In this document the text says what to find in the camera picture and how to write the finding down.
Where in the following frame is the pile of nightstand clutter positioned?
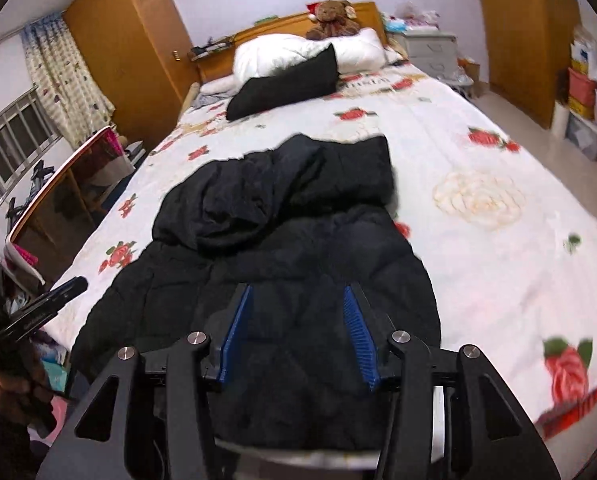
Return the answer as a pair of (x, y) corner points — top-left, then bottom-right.
(383, 2), (443, 37)

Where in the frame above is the person's left hand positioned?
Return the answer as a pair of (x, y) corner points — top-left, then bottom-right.
(0, 360), (50, 419)

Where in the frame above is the wooden framed table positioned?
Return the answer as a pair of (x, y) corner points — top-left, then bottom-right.
(8, 126), (135, 282)

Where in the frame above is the red storage box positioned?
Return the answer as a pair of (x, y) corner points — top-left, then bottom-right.
(569, 67), (597, 107)

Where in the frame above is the black puffer jacket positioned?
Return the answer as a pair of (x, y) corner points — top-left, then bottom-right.
(71, 132), (442, 454)

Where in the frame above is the grey nightstand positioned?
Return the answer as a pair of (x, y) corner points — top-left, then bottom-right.
(403, 30), (462, 79)

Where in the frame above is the patterned curtain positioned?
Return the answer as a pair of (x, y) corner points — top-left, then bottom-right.
(21, 12), (117, 149)

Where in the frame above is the wooden wardrobe beside boxes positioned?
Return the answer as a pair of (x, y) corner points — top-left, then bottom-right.
(471, 0), (582, 132)

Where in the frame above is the white duvet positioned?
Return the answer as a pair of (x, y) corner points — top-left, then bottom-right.
(232, 27), (387, 92)

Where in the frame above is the clutter on headboard shelf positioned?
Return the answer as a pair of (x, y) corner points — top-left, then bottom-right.
(190, 42), (235, 59)

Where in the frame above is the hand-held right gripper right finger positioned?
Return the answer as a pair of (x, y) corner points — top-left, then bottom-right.
(341, 282), (562, 480)

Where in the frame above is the white floral bed quilt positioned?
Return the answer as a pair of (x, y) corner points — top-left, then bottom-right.
(43, 72), (597, 442)

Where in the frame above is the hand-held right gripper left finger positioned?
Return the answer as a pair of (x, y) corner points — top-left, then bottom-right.
(36, 282), (255, 480)

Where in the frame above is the person's left forearm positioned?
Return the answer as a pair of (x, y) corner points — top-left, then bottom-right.
(0, 395), (35, 480)

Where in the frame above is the white paper roll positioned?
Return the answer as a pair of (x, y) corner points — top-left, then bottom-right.
(551, 100), (573, 139)

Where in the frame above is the black stand by window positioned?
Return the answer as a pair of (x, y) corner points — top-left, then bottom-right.
(7, 160), (55, 222)

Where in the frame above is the pink plaid cloth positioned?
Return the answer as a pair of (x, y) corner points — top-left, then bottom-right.
(86, 130), (130, 172)

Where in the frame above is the wooden wardrobe beside curtain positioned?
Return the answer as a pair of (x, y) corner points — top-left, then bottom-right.
(63, 0), (202, 152)

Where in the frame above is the small cardboard box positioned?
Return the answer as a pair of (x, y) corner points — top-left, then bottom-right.
(457, 60), (483, 99)

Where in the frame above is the barred window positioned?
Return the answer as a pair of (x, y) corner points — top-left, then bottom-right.
(0, 87), (65, 222)

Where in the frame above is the wooden headboard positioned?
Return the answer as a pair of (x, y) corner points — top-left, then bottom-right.
(188, 1), (387, 87)

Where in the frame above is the clear plastic bin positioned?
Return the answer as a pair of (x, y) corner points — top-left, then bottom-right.
(566, 112), (597, 162)

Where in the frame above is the brown teddy bear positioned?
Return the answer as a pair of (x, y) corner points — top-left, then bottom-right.
(306, 0), (361, 41)

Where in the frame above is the flat white pillow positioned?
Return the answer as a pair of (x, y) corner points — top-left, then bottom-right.
(198, 77), (238, 97)

